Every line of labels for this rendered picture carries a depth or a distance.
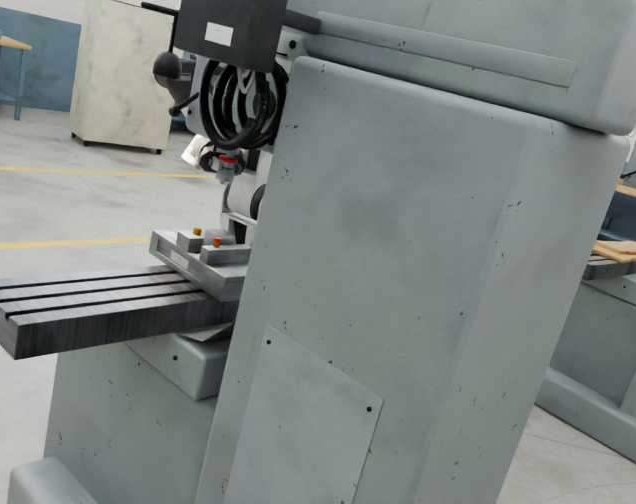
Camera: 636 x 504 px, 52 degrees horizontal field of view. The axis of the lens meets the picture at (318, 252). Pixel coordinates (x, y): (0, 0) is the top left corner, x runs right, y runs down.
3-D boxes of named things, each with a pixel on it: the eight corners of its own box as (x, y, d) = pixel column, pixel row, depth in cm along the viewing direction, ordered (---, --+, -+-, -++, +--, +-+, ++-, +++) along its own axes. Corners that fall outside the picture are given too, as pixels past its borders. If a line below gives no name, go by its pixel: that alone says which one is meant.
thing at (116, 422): (39, 458, 215) (63, 290, 198) (125, 432, 239) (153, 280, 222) (184, 634, 166) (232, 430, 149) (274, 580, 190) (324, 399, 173)
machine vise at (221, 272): (147, 252, 188) (154, 216, 185) (191, 250, 199) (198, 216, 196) (219, 302, 166) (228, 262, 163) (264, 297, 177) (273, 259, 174)
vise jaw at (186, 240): (174, 244, 179) (177, 230, 178) (218, 242, 189) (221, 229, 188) (187, 252, 175) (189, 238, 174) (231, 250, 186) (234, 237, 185)
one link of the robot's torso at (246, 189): (237, 208, 256) (269, 91, 247) (274, 223, 249) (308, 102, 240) (214, 208, 243) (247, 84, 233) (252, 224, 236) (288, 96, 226)
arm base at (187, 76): (162, 98, 213) (148, 63, 208) (198, 84, 217) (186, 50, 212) (173, 103, 200) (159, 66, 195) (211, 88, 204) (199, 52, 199)
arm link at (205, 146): (203, 142, 168) (191, 132, 178) (196, 178, 171) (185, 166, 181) (249, 150, 174) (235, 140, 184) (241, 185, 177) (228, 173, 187)
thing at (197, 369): (88, 315, 186) (94, 276, 183) (187, 301, 212) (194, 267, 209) (193, 403, 156) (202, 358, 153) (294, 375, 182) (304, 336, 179)
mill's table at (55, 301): (-31, 312, 147) (-28, 280, 145) (329, 271, 240) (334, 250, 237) (14, 360, 133) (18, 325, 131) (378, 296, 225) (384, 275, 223)
